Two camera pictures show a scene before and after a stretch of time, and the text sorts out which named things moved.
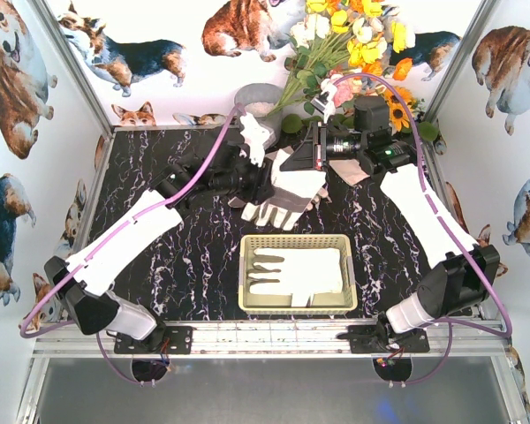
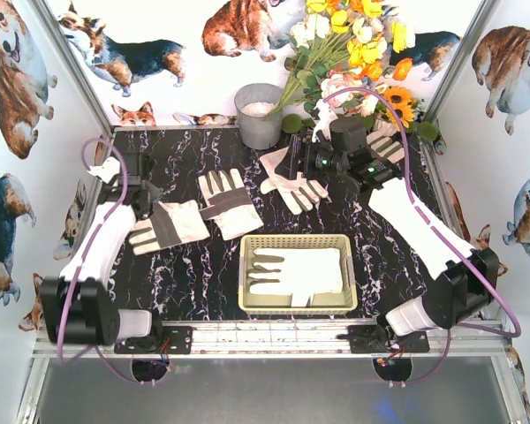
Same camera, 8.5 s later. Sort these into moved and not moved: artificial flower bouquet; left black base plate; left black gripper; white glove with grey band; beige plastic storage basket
Moved: left black gripper; white glove with grey band
Not moved: artificial flower bouquet; beige plastic storage basket; left black base plate
